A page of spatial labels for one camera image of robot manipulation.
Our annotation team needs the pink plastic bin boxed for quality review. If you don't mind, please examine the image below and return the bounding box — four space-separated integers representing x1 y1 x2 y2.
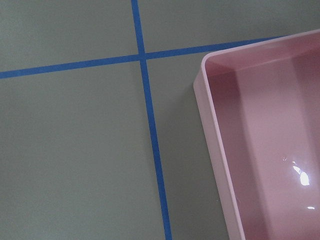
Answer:
193 30 320 240

